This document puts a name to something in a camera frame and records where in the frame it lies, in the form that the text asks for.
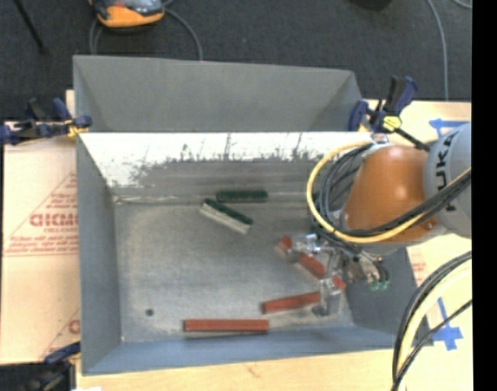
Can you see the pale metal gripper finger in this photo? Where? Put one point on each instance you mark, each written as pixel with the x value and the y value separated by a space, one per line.
pixel 307 246
pixel 330 300

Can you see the red-brown flat block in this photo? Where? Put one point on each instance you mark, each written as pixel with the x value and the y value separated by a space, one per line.
pixel 289 303
pixel 226 325
pixel 311 265

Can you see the dark green flat block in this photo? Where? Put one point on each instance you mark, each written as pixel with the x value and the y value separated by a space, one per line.
pixel 228 215
pixel 241 196

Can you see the grey metal bin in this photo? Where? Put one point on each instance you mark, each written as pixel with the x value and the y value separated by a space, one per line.
pixel 199 267

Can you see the brown cardboard board red print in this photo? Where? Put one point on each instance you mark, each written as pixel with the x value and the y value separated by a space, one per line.
pixel 36 291

